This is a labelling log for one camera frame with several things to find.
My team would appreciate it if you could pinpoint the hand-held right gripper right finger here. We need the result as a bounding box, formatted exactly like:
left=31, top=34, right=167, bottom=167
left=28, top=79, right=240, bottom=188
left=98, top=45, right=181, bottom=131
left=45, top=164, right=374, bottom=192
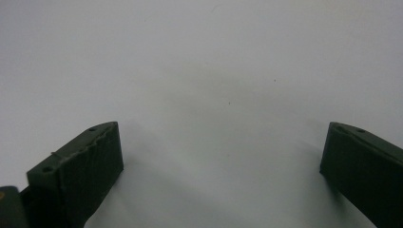
left=318, top=121, right=403, bottom=228

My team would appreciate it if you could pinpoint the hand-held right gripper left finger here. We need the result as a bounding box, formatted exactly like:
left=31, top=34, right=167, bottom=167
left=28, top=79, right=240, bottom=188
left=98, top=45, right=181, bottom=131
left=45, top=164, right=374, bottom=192
left=19, top=121, right=125, bottom=228

